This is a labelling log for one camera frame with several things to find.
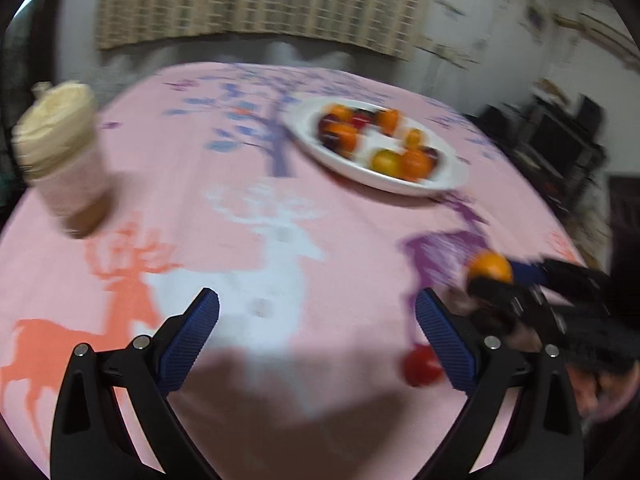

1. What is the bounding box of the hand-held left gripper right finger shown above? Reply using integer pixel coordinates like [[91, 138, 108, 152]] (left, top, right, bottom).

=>
[[415, 287, 585, 480]]

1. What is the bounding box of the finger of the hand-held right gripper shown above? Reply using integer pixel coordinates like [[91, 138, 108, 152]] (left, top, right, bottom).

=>
[[466, 277, 538, 333], [507, 259, 613, 291]]

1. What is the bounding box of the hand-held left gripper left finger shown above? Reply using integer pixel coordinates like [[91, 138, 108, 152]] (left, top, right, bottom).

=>
[[50, 287, 221, 480]]

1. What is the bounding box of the yellow-green tomato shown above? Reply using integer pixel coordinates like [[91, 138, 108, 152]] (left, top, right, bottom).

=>
[[371, 149, 405, 176]]

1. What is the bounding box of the white oval plate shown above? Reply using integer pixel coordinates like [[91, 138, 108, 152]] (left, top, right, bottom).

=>
[[282, 96, 470, 197]]

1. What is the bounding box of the person's right hand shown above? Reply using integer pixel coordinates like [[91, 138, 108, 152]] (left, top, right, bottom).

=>
[[567, 366, 640, 418]]

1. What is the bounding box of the pink deer print tablecloth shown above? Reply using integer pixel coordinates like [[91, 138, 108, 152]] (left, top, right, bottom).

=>
[[0, 62, 591, 480]]

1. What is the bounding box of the black shelf rack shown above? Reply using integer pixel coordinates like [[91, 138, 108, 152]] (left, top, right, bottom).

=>
[[477, 92, 608, 201]]

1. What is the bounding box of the computer monitor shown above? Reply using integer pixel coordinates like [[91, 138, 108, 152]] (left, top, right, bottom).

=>
[[530, 110, 583, 173]]

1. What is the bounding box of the plastic jar with cream lid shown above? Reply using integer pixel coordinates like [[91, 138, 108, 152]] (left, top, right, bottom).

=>
[[11, 81, 117, 239]]

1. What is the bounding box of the beige checked curtain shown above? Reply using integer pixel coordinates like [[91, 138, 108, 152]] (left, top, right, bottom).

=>
[[95, 0, 441, 61]]

